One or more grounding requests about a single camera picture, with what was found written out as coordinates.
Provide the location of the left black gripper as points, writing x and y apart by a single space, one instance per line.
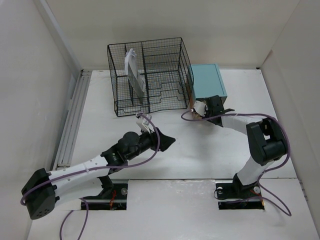
165 141

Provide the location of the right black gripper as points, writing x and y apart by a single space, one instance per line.
206 113

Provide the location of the teal and orange drawer box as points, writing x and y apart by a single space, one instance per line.
207 82

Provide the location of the black setup guide booklet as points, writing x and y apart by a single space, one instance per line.
137 82

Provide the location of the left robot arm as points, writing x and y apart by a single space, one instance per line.
47 189

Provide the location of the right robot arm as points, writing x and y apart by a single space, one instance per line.
266 141

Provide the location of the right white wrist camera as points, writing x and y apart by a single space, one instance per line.
199 108

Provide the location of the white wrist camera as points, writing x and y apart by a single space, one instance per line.
199 108
143 123

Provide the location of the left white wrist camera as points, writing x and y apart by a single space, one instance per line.
143 123

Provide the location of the black wire mesh organizer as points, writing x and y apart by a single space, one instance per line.
166 68

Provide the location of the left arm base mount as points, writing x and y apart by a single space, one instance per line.
114 199

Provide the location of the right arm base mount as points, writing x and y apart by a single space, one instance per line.
231 195

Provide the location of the aluminium rail frame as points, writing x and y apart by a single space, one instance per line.
67 141

